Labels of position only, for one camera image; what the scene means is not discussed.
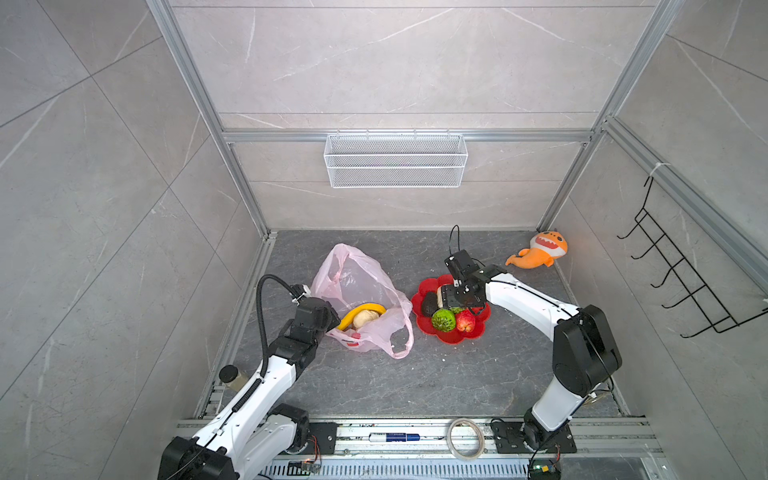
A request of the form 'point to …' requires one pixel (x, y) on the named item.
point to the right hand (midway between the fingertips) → (458, 298)
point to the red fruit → (465, 321)
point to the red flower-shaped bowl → (425, 323)
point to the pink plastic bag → (348, 279)
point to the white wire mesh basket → (396, 161)
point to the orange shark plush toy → (544, 249)
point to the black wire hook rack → (722, 320)
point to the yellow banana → (371, 306)
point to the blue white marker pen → (377, 437)
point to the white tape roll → (449, 441)
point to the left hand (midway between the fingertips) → (334, 303)
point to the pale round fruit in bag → (363, 317)
